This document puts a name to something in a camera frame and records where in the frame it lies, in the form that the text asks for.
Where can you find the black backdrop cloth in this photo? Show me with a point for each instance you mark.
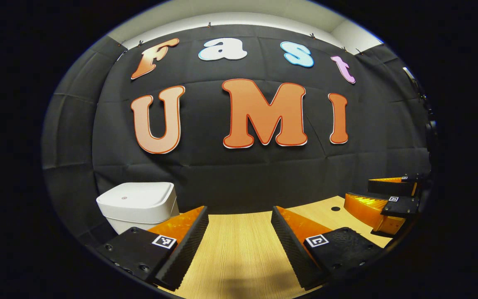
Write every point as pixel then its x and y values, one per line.
pixel 206 174

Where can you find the wooden desktop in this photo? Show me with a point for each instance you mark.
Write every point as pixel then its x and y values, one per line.
pixel 239 241

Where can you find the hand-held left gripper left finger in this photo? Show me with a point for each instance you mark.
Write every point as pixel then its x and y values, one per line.
pixel 189 247

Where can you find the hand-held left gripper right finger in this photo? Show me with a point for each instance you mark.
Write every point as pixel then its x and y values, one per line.
pixel 288 247

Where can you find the white desktop garbage bin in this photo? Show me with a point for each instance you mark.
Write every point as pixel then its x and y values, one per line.
pixel 135 203

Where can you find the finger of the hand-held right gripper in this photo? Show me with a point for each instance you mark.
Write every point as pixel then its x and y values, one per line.
pixel 363 205
pixel 388 186

